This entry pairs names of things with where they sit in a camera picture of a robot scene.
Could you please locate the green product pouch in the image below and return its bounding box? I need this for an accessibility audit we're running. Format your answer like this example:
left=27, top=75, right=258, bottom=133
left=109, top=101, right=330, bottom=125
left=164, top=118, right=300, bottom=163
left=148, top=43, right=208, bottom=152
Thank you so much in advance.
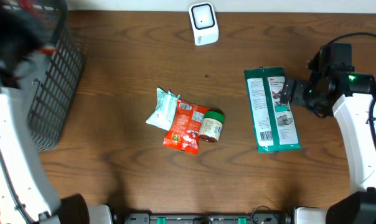
left=244, top=67, right=301, bottom=153

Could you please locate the green lid spice jar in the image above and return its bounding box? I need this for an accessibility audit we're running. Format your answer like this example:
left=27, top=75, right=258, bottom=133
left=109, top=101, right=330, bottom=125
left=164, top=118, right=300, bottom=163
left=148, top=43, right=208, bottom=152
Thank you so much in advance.
left=199, top=111, right=225, bottom=143

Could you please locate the orange snack packet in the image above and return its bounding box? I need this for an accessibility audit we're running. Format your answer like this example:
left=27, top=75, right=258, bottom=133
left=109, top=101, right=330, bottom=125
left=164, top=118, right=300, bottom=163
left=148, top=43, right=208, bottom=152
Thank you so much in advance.
left=163, top=100, right=209, bottom=155

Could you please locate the mint green wipes pack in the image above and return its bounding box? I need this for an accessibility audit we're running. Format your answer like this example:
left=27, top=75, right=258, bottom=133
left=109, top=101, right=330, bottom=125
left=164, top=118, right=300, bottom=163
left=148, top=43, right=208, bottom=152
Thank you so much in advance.
left=146, top=88, right=181, bottom=131

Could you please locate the red sachet stick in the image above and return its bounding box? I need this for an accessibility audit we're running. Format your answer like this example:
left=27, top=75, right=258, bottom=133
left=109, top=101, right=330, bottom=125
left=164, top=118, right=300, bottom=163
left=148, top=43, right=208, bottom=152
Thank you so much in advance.
left=37, top=46, right=57, bottom=55

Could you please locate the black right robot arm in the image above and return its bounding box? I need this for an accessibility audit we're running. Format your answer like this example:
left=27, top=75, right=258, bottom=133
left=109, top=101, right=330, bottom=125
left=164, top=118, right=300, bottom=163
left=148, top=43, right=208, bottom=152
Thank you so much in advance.
left=281, top=72, right=376, bottom=223

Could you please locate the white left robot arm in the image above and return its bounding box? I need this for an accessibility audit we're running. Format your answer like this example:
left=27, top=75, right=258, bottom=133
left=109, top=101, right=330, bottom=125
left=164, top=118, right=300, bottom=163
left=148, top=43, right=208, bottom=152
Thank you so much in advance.
left=0, top=1, right=118, bottom=223

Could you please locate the white barcode scanner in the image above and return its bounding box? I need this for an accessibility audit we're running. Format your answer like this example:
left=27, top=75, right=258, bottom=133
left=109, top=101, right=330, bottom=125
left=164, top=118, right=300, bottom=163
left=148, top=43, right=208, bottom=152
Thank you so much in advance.
left=189, top=2, right=219, bottom=46

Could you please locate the grey plastic mesh basket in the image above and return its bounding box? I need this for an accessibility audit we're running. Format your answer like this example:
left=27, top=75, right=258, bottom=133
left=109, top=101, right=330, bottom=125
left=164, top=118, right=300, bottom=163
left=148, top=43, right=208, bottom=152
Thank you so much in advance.
left=0, top=1, right=85, bottom=151

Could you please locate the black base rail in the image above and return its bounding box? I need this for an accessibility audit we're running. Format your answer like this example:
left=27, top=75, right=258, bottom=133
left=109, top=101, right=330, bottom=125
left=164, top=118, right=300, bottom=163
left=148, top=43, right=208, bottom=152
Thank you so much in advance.
left=123, top=210, right=294, bottom=224

